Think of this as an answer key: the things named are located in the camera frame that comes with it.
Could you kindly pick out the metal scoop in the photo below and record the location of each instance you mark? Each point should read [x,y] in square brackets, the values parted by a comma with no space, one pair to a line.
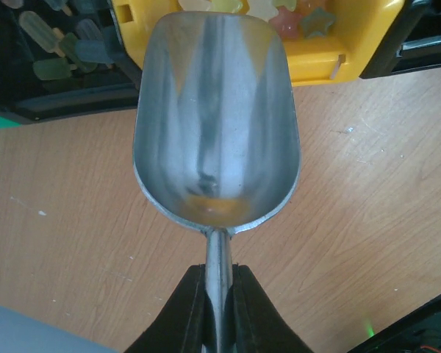
[216,146]

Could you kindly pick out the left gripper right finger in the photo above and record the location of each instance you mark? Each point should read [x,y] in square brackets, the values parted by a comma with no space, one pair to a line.
[258,325]

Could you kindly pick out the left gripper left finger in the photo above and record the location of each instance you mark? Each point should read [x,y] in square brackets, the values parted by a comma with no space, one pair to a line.
[179,327]

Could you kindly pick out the black bin with lollipops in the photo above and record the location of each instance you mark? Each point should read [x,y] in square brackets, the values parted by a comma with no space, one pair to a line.
[412,43]

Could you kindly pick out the black bin with popsicle candies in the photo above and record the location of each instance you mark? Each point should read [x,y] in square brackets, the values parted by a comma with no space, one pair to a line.
[60,59]

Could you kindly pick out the yellow plastic bin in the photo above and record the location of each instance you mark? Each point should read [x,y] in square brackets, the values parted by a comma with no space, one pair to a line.
[325,41]

